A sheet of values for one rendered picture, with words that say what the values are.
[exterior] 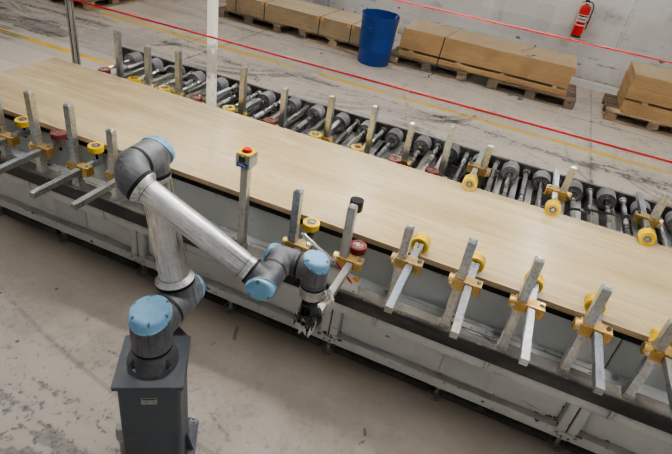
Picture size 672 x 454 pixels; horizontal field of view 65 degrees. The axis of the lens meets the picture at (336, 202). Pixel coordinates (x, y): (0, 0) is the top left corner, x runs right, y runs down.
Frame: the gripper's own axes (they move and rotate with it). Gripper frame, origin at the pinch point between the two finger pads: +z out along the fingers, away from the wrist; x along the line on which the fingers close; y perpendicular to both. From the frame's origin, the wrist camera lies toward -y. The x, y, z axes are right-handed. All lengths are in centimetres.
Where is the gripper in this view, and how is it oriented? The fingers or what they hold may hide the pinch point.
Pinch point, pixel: (307, 331)
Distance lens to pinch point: 202.2
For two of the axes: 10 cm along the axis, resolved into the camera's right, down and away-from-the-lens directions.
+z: -1.4, 8.4, 5.2
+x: 9.2, 3.0, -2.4
